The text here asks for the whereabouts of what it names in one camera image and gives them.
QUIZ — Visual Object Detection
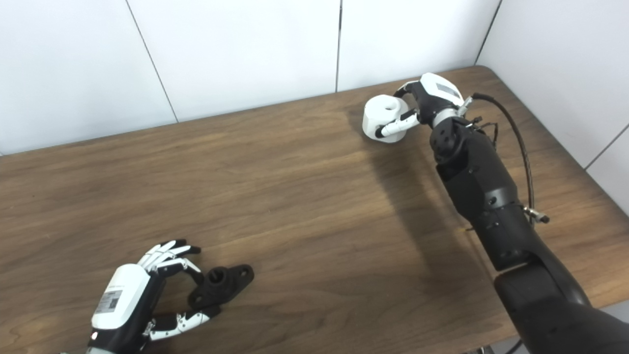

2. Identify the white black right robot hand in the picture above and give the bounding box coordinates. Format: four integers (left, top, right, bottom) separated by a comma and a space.
375, 73, 465, 139

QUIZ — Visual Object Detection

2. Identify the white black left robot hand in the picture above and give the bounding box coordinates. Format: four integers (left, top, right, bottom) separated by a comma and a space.
87, 239, 222, 354

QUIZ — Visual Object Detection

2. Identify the round white piece with holes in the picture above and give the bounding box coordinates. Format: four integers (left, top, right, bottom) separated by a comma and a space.
362, 94, 416, 144

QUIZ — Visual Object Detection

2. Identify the black flanged holder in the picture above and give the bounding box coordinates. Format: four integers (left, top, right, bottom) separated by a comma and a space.
188, 264, 255, 310

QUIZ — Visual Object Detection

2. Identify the thin black wire bundle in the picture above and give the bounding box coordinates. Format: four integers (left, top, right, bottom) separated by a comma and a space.
464, 117, 499, 148

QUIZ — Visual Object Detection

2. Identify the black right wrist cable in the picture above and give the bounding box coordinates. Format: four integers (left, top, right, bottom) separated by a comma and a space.
472, 93, 537, 217

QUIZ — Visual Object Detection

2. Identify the silver cable plug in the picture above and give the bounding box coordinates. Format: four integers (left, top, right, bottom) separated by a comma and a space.
523, 206, 550, 224

